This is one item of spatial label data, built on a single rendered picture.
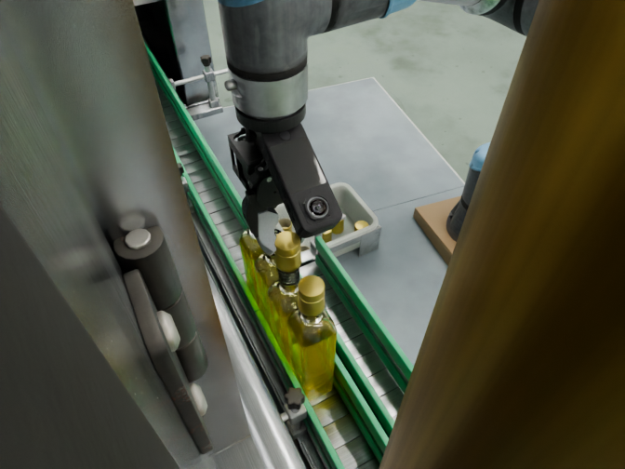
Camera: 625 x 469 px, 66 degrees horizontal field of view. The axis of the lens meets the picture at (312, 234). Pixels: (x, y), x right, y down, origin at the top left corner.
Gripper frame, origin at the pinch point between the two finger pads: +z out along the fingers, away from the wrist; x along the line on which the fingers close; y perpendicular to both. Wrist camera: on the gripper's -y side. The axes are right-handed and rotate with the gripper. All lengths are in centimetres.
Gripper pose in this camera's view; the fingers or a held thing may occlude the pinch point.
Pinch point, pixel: (287, 245)
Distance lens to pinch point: 61.8
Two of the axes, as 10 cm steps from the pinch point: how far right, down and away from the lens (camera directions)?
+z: 0.0, 6.6, 7.5
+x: -8.8, 3.5, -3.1
